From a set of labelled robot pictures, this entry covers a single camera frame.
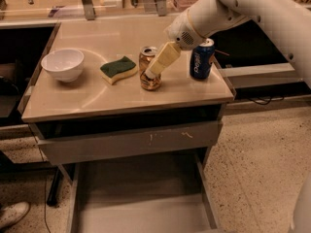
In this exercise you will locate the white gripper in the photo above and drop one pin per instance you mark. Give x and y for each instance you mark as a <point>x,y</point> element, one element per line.
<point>181,31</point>

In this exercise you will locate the orange soda can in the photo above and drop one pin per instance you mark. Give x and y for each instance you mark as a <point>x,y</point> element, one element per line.
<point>147,54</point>

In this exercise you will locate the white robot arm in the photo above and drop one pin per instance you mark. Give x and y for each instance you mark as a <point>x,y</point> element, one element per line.
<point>259,171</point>

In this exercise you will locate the blue Pepsi can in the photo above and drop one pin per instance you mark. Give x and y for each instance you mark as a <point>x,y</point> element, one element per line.
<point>201,60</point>

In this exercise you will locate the grey drawer cabinet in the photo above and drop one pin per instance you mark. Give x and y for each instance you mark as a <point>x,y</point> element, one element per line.
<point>90,96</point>

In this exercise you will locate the open grey middle drawer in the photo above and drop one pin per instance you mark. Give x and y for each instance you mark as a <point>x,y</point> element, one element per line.
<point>154,193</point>

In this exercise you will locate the grey top drawer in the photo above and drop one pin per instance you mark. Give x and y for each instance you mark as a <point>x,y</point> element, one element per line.
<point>131,142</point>

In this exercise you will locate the green yellow sponge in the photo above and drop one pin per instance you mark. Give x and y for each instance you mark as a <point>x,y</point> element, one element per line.
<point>118,70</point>

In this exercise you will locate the white bowl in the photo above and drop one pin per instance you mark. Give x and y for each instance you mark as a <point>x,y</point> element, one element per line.
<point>64,65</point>

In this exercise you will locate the white shoe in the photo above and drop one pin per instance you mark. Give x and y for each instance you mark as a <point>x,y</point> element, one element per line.
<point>12,214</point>

